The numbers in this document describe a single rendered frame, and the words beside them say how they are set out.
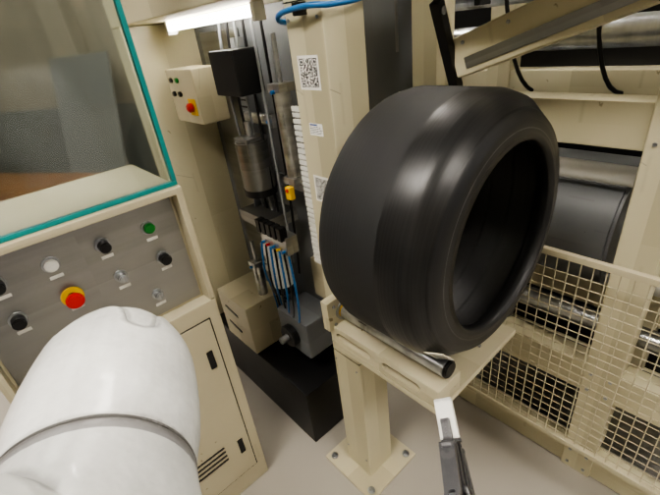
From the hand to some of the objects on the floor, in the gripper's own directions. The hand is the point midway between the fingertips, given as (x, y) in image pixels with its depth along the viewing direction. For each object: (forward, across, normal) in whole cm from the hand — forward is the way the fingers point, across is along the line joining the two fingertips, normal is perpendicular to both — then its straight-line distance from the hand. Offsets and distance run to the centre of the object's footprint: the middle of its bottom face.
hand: (446, 419), depth 69 cm
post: (+19, +100, -56) cm, 116 cm away
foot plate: (+19, +100, -56) cm, 116 cm away
